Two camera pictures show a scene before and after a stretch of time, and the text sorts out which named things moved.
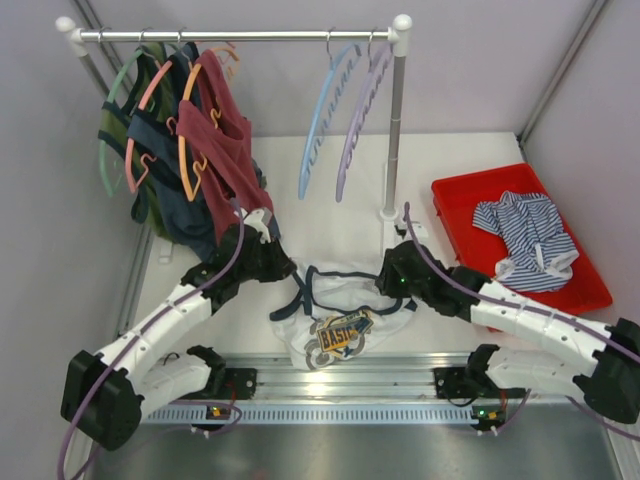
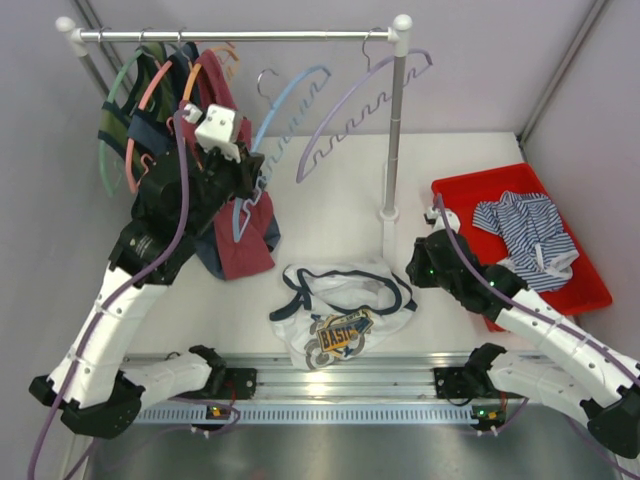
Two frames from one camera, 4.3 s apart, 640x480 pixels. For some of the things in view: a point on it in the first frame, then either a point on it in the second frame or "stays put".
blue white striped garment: (531, 228) stays put
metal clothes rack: (398, 34) stays put
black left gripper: (281, 266) → (252, 165)
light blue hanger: (329, 100) → (319, 68)
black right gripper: (386, 280) → (415, 267)
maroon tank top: (222, 140) stays put
